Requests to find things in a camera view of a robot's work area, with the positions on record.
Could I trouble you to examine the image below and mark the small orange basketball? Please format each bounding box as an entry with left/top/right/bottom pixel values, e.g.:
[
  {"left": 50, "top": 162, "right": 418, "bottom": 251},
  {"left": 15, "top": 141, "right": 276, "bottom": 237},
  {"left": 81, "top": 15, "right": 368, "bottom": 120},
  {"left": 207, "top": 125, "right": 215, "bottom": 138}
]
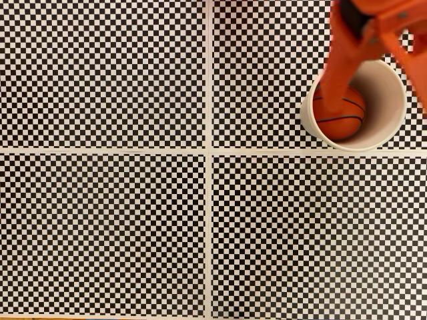
[{"left": 312, "top": 85, "right": 367, "bottom": 141}]

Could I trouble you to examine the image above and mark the black white checkerboard paper sheet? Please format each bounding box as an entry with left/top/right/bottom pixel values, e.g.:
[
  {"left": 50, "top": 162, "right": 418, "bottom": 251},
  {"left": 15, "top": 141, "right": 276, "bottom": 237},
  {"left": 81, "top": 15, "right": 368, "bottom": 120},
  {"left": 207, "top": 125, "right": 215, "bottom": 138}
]
[
  {"left": 208, "top": 0, "right": 427, "bottom": 153},
  {"left": 0, "top": 0, "right": 209, "bottom": 151},
  {"left": 0, "top": 149, "right": 209, "bottom": 318},
  {"left": 208, "top": 151, "right": 427, "bottom": 320}
]

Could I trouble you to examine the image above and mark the white paper cup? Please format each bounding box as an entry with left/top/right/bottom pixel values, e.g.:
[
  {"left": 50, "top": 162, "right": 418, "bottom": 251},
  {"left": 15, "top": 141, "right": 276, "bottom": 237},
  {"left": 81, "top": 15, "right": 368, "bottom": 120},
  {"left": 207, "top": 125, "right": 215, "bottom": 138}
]
[{"left": 299, "top": 59, "right": 407, "bottom": 153}]

